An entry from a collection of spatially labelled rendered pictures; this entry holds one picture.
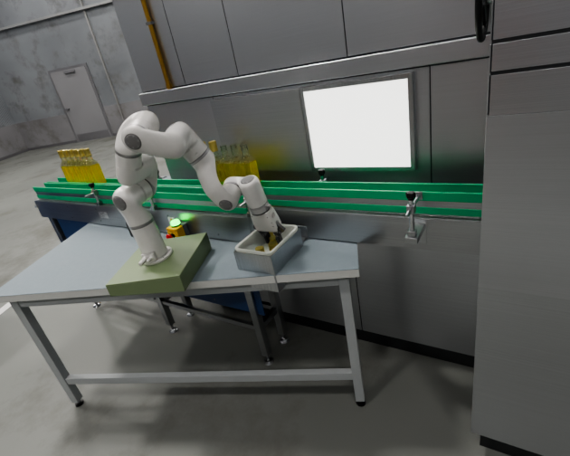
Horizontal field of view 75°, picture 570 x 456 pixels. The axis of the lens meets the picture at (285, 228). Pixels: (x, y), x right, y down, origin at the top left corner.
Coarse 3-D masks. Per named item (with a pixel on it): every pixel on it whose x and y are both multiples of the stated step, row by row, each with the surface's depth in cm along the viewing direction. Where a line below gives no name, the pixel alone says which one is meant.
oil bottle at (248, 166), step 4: (248, 156) 157; (240, 160) 157; (244, 160) 156; (248, 160) 156; (252, 160) 158; (240, 164) 158; (244, 164) 157; (248, 164) 156; (252, 164) 158; (256, 164) 160; (244, 168) 158; (248, 168) 157; (252, 168) 158; (256, 168) 160; (244, 172) 159; (248, 172) 158; (252, 172) 158; (256, 172) 160; (260, 180) 163
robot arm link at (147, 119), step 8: (136, 112) 122; (144, 112) 120; (152, 112) 122; (128, 120) 122; (136, 120) 115; (144, 120) 116; (152, 120) 119; (120, 128) 122; (152, 128) 117; (120, 136) 121; (120, 144) 121; (120, 152) 122; (128, 152) 122; (136, 152) 124
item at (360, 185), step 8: (160, 184) 201; (168, 184) 198; (176, 184) 194; (184, 184) 192; (192, 184) 188; (200, 184) 185; (264, 184) 164; (272, 184) 162; (280, 184) 160; (288, 184) 158; (296, 184) 156; (304, 184) 154; (312, 184) 152; (320, 184) 150; (328, 184) 148; (336, 184) 146; (344, 184) 144; (352, 184) 142; (360, 184) 141; (368, 184) 139; (376, 184) 137; (384, 184) 136; (392, 184) 134; (400, 184) 133; (408, 184) 131; (416, 184) 130; (424, 184) 128; (432, 184) 127; (440, 184) 126; (448, 184) 124; (456, 184) 123; (464, 184) 122; (472, 184) 121; (480, 184) 120; (464, 192) 123; (472, 192) 121; (480, 192) 120
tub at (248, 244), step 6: (288, 228) 148; (294, 228) 144; (252, 234) 147; (258, 234) 150; (282, 234) 151; (288, 234) 140; (246, 240) 144; (252, 240) 147; (258, 240) 150; (264, 240) 153; (282, 240) 137; (240, 246) 141; (246, 246) 144; (252, 246) 147; (264, 246) 151; (276, 246) 133; (252, 252) 134; (258, 252) 132; (264, 252) 131; (270, 252) 131
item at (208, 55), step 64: (128, 0) 170; (192, 0) 154; (256, 0) 140; (320, 0) 129; (384, 0) 119; (448, 0) 111; (192, 64) 169; (256, 64) 152; (320, 64) 137; (384, 64) 126; (448, 64) 119; (192, 128) 187; (448, 128) 127
